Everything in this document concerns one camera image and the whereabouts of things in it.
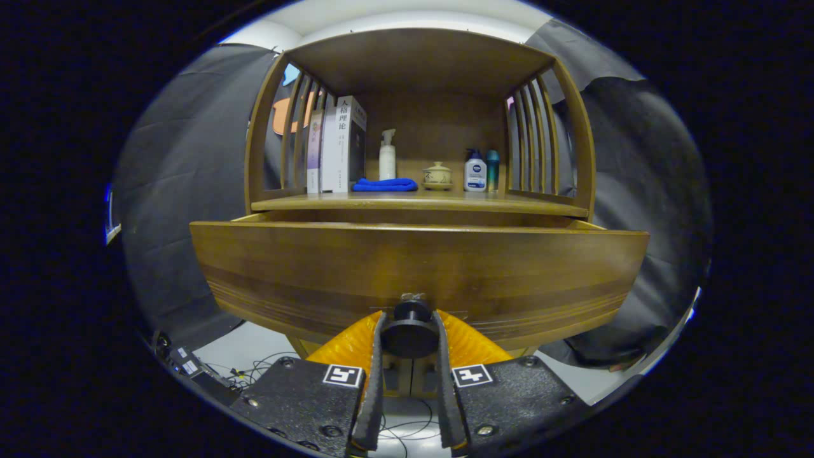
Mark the black drawer knob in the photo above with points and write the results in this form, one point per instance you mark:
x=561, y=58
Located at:
x=410, y=334

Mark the white book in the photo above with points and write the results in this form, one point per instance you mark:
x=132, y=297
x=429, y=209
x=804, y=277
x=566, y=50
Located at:
x=328, y=152

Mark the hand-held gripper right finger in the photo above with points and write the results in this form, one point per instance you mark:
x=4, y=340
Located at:
x=448, y=394

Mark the grey portrait cover book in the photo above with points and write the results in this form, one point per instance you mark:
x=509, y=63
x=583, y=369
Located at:
x=351, y=146

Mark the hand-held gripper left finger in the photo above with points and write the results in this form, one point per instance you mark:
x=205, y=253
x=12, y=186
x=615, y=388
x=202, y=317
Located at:
x=372, y=394

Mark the teal bottle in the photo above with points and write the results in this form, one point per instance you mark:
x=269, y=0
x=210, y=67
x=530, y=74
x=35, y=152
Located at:
x=493, y=170

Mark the purple book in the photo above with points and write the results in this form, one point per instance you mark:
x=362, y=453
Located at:
x=313, y=156

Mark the wooden drawer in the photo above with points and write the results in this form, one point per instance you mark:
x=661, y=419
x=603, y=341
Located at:
x=318, y=273

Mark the blue folded cloth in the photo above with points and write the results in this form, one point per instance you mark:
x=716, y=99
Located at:
x=385, y=185

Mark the wooden cabinet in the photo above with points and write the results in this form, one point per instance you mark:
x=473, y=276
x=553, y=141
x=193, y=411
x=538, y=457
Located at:
x=432, y=121

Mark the wooden countertop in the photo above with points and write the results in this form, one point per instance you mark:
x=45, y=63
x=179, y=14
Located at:
x=445, y=202

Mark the beige lidded teacup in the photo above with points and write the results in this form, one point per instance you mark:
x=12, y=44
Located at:
x=437, y=176

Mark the white lotion bottle blue cap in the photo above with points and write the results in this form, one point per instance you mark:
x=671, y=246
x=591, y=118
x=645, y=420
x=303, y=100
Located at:
x=475, y=173

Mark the white pump bottle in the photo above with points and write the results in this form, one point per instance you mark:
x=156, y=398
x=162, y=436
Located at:
x=387, y=162

